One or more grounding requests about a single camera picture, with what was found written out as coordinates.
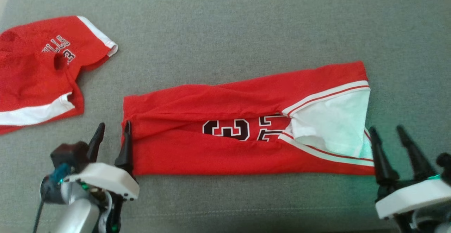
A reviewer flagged black cable with teal plug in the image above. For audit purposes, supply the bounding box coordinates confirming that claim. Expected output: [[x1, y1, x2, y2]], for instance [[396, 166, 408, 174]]
[[33, 163, 73, 233]]

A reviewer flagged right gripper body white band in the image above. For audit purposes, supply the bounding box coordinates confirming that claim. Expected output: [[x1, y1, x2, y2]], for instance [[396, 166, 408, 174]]
[[375, 176, 451, 220]]

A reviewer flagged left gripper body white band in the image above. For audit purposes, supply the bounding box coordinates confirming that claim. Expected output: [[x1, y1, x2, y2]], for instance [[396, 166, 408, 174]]
[[63, 162, 140, 202]]

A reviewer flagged red jersey with lettering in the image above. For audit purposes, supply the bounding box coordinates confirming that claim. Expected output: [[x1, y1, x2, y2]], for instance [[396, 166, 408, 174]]
[[0, 15, 119, 136]]

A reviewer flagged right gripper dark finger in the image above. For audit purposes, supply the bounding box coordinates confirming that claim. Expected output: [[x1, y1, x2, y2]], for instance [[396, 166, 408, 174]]
[[368, 126, 401, 187], [396, 125, 438, 181]]

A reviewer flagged red and white basketball jersey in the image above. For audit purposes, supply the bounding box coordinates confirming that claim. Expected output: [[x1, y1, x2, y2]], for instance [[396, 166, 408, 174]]
[[121, 61, 376, 176]]

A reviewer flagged grey fabric sofa seat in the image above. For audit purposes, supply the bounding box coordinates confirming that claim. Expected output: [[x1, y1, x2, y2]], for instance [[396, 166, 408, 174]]
[[0, 0, 451, 233]]

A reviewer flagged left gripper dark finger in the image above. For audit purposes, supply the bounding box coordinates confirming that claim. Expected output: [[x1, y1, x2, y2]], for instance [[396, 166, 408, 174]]
[[86, 122, 106, 163], [114, 120, 134, 176]]

